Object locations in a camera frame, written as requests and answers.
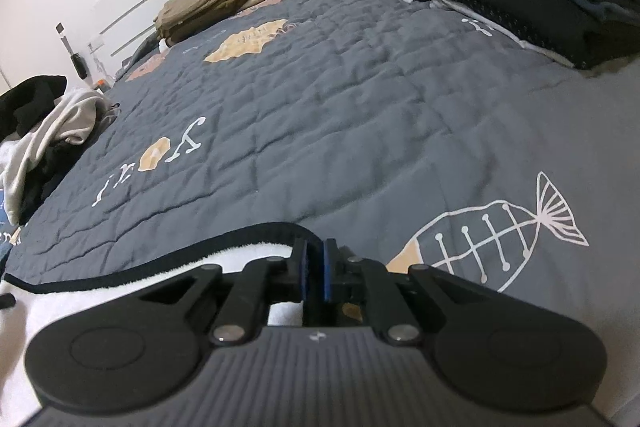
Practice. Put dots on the white towel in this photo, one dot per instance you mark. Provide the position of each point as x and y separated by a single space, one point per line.
75 302

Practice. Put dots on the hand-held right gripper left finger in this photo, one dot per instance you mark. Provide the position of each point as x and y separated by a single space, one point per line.
302 267

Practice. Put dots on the navy folded clothes stack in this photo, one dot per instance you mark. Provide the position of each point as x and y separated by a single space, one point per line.
525 2

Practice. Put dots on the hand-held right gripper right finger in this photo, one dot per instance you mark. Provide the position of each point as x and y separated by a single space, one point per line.
327 269

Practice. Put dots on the pile of crumpled clothes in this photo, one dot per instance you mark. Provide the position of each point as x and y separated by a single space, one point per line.
65 122

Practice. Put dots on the black hanging brush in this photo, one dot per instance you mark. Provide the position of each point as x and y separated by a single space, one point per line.
77 62

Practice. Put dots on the grey quilted bedspread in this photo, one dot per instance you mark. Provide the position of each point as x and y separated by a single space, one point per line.
350 107

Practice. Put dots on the blue printed cloth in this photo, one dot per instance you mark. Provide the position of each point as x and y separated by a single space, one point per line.
6 217

